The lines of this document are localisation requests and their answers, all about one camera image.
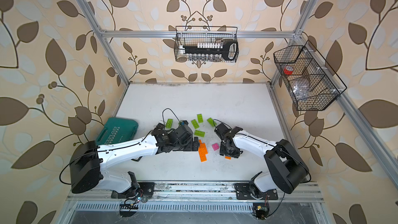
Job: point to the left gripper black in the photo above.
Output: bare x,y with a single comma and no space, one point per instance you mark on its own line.
190,147

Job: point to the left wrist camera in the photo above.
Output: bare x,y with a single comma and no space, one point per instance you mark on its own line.
184,132

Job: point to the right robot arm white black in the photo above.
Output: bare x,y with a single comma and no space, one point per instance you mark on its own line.
286,169

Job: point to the green brick upside down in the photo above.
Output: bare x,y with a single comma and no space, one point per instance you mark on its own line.
211,122

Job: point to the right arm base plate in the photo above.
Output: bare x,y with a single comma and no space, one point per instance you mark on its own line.
248,191

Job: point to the pink small square brick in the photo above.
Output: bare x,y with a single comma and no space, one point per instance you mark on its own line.
215,146

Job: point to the clear plastic bag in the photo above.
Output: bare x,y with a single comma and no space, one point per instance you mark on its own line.
301,88

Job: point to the aluminium front rail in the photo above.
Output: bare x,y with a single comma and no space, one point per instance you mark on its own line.
224,191

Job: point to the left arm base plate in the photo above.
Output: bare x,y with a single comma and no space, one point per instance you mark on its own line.
144,189

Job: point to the green plastic tool case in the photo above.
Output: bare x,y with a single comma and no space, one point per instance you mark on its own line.
117,130

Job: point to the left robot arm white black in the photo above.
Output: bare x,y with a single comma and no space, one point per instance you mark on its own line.
90,165

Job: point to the green brick upper centre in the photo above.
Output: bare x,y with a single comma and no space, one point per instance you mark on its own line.
200,118

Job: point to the right wire basket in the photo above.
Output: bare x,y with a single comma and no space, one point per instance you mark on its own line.
326,84

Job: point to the back wire basket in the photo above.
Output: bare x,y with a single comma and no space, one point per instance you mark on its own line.
189,35

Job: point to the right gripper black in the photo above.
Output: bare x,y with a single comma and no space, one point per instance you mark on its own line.
235,154

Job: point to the green brick far left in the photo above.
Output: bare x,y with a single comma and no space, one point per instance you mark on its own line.
169,123

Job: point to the socket set in basket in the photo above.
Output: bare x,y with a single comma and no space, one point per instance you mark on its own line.
225,50

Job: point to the green brick tilted centre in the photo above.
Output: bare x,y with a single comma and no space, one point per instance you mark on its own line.
195,123

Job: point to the green brick lower centre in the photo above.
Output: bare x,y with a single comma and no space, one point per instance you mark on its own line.
199,133

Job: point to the wire basket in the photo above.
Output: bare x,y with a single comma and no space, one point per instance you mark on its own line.
326,84
189,35

